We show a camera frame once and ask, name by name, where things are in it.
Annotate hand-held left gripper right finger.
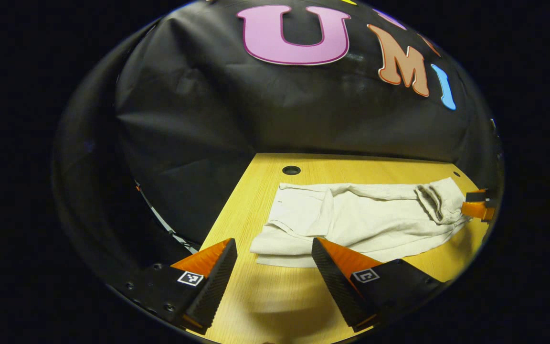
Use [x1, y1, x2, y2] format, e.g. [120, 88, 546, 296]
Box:
[311, 237, 448, 333]

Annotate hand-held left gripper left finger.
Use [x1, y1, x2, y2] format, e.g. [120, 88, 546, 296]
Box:
[112, 237, 239, 333]

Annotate white jeans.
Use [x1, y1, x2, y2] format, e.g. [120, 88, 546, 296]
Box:
[250, 178, 471, 269]

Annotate black backdrop cloth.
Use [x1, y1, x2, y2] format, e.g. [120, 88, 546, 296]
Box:
[53, 0, 505, 287]

